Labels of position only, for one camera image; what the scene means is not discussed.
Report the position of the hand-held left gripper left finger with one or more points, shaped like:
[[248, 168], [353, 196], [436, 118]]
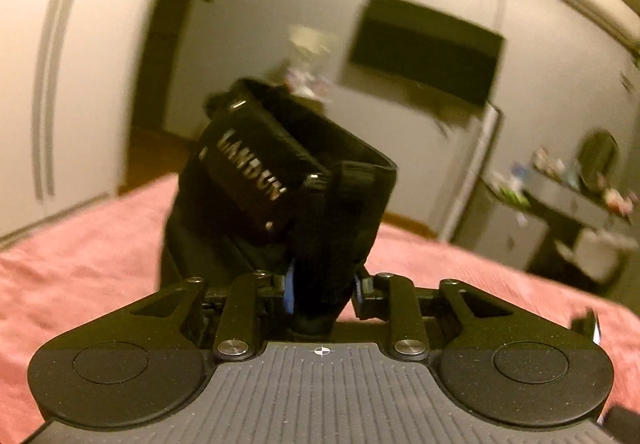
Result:
[[289, 291]]

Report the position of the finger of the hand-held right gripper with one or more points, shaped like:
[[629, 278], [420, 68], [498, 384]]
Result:
[[586, 326]]

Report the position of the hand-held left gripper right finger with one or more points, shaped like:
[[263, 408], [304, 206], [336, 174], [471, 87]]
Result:
[[358, 291]]

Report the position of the black pants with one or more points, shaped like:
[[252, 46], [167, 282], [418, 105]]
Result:
[[350, 204]]

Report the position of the white stool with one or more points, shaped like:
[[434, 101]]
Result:
[[592, 254]]

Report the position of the grey cabinet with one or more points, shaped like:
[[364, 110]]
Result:
[[505, 234]]

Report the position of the white tower air conditioner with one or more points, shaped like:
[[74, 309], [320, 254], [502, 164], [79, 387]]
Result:
[[472, 174]]

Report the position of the oval mirror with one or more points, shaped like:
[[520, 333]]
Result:
[[599, 159]]

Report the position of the pink ribbed blanket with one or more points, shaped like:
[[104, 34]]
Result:
[[90, 269]]

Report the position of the pink and white table ornaments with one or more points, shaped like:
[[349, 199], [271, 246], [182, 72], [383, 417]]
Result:
[[310, 69]]

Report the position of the white wardrobe with black stripes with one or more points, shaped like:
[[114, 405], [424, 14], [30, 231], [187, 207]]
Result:
[[100, 49]]

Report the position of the wall television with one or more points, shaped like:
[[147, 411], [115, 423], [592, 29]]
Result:
[[425, 49]]

